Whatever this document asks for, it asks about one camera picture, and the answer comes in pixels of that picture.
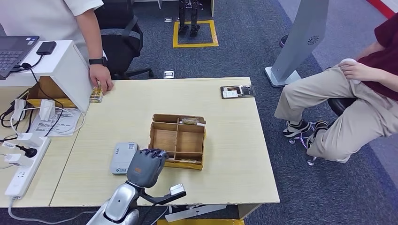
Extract white handheld controller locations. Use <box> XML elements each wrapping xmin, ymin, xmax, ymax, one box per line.
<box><xmin>339</xmin><ymin>58</ymin><xmax>362</xmax><ymax>85</ymax></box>

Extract grey power strip cable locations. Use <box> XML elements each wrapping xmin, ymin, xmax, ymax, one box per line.
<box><xmin>7</xmin><ymin>198</ymin><xmax>97</xmax><ymax>225</ymax></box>

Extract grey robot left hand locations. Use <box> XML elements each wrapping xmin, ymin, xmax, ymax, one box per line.
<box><xmin>126</xmin><ymin>148</ymin><xmax>169</xmax><ymax>189</ymax></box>

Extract brown cardboard organizer box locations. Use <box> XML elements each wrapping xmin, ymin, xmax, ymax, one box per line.
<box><xmin>148</xmin><ymin>113</ymin><xmax>207</xmax><ymax>171</ymax></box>

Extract black plug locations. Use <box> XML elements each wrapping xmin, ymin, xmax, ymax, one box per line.
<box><xmin>15</xmin><ymin>145</ymin><xmax>38</xmax><ymax>158</ymax></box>

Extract white desk riser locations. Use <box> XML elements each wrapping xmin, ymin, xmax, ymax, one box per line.
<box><xmin>0</xmin><ymin>39</ymin><xmax>98</xmax><ymax>113</ymax></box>

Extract white power adapter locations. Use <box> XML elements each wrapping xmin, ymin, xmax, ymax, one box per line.
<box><xmin>11</xmin><ymin>99</ymin><xmax>26</xmax><ymax>122</ymax></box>
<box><xmin>38</xmin><ymin>99</ymin><xmax>56</xmax><ymax>122</ymax></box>

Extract small white charger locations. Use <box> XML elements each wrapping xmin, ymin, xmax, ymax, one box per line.
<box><xmin>3</xmin><ymin>153</ymin><xmax>33</xmax><ymax>168</ymax></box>

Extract yellow patterned card stack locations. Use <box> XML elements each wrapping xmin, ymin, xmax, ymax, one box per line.
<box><xmin>89</xmin><ymin>86</ymin><xmax>104</xmax><ymax>104</ymax></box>

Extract black power brick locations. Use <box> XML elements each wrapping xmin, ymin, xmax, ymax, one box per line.
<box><xmin>36</xmin><ymin>41</ymin><xmax>58</xmax><ymax>56</ymax></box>

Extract black cable bundle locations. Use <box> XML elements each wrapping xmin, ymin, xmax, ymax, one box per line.
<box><xmin>0</xmin><ymin>102</ymin><xmax>33</xmax><ymax>143</ymax></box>

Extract standing person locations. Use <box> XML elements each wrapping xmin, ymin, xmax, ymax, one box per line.
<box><xmin>0</xmin><ymin>0</ymin><xmax>115</xmax><ymax>95</ymax></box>

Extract seated person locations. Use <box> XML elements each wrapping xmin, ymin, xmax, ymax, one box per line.
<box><xmin>274</xmin><ymin>22</ymin><xmax>398</xmax><ymax>164</ymax></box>

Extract grey card reader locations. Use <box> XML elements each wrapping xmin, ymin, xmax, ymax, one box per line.
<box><xmin>109</xmin><ymin>142</ymin><xmax>139</xmax><ymax>176</ymax></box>

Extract black laptop power cable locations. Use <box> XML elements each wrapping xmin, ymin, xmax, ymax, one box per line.
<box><xmin>9</xmin><ymin>54</ymin><xmax>64</xmax><ymax>138</ymax></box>

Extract white power strip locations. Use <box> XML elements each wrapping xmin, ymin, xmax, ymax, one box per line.
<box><xmin>3</xmin><ymin>136</ymin><xmax>51</xmax><ymax>199</ymax></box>

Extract chrome stool caster base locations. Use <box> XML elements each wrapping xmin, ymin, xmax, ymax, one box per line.
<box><xmin>287</xmin><ymin>121</ymin><xmax>321</xmax><ymax>167</ymax></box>

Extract black robot legs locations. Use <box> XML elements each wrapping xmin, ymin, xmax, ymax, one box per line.
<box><xmin>177</xmin><ymin>0</ymin><xmax>201</xmax><ymax>38</ymax></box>

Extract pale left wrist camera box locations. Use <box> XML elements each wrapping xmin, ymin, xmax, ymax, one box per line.
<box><xmin>168</xmin><ymin>184</ymin><xmax>187</xmax><ymax>197</ymax></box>

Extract dark grey laptop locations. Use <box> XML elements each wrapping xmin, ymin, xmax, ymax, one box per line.
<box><xmin>0</xmin><ymin>35</ymin><xmax>40</xmax><ymax>79</ymax></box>

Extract yellow floor tape strip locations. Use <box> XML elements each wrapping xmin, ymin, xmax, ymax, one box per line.
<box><xmin>156</xmin><ymin>218</ymin><xmax>245</xmax><ymax>225</ymax></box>

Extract white plug adapter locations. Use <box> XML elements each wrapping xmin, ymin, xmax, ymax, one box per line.
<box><xmin>16</xmin><ymin>133</ymin><xmax>43</xmax><ymax>148</ymax></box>

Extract black wristwatch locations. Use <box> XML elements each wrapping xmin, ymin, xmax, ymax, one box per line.
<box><xmin>88</xmin><ymin>57</ymin><xmax>108</xmax><ymax>67</ymax></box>

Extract cardboard box with yellow tape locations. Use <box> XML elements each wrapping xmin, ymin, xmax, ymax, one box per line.
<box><xmin>25</xmin><ymin>76</ymin><xmax>77</xmax><ymax>109</ymax></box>

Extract printed paper sheet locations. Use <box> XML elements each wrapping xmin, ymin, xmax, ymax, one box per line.
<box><xmin>27</xmin><ymin>108</ymin><xmax>82</xmax><ymax>137</ymax></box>

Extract white bracket under table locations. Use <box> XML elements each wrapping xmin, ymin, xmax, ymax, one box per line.
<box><xmin>165</xmin><ymin>205</ymin><xmax>228</xmax><ymax>223</ymax></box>

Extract white looped cable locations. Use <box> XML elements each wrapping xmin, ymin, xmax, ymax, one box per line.
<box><xmin>9</xmin><ymin>106</ymin><xmax>86</xmax><ymax>137</ymax></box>

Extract grey kiosk stand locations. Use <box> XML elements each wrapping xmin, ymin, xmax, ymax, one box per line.
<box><xmin>265</xmin><ymin>0</ymin><xmax>330</xmax><ymax>88</ymax></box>

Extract seated person's left hand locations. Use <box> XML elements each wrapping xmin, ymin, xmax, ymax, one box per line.
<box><xmin>338</xmin><ymin>60</ymin><xmax>375</xmax><ymax>82</ymax></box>

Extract yellow floor tape square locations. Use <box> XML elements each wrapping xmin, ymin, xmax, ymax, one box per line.
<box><xmin>172</xmin><ymin>20</ymin><xmax>220</xmax><ymax>48</ymax></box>

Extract black office chair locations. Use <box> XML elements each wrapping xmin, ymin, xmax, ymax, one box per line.
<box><xmin>94</xmin><ymin>0</ymin><xmax>154</xmax><ymax>81</ymax></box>

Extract black stool seat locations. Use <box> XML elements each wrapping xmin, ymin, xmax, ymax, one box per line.
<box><xmin>328</xmin><ymin>97</ymin><xmax>358</xmax><ymax>117</ymax></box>

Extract black and white sneaker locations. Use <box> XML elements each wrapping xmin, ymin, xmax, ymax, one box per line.
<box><xmin>282</xmin><ymin>120</ymin><xmax>312</xmax><ymax>138</ymax></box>
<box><xmin>306</xmin><ymin>120</ymin><xmax>330</xmax><ymax>150</ymax></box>

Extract standing person's left hand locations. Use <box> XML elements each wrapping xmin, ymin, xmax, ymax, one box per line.
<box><xmin>89</xmin><ymin>64</ymin><xmax>115</xmax><ymax>95</ymax></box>

